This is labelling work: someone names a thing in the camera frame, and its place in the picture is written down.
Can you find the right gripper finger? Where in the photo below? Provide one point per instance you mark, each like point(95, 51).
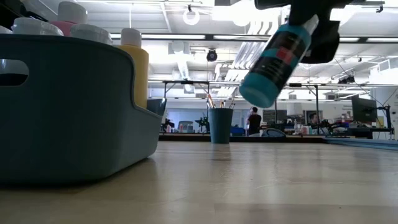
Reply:
point(325, 43)
point(303, 14)

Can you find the small teal paint bottle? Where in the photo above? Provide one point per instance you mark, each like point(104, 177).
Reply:
point(276, 65)

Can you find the thin dark red paintbrush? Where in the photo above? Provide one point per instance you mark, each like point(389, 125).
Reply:
point(232, 104)

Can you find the paintbrushes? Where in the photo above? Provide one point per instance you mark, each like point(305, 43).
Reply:
point(211, 102)

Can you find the large yellow paint bottle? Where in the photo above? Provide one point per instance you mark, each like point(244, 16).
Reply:
point(136, 62)

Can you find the large pink paint bottle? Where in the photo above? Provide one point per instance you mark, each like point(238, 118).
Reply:
point(70, 15)

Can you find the grey-teal plastic bin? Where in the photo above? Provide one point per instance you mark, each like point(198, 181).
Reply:
point(77, 124)

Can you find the small white black-striped paint bottle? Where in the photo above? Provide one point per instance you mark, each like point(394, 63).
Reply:
point(35, 27)

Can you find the black background robot arm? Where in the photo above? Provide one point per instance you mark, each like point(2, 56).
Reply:
point(202, 123)

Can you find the person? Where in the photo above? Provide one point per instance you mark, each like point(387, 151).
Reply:
point(313, 119)
point(254, 123)

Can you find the black monitor on stand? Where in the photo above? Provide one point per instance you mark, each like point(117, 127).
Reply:
point(365, 110)

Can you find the light blue mat strip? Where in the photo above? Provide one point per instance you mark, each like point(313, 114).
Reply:
point(379, 144)

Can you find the blue chair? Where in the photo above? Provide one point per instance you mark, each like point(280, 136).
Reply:
point(237, 131)

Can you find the long ceiling light bar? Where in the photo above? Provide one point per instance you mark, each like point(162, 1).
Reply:
point(174, 36)

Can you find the teal ribbed plastic cup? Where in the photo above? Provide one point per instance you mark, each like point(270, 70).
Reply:
point(219, 127)

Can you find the black hanging camera cluster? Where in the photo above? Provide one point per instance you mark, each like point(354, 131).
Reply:
point(346, 80)

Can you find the round black ceiling camera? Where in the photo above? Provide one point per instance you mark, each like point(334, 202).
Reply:
point(211, 55)

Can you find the black aluminium table frame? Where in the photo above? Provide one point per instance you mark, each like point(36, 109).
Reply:
point(248, 137)

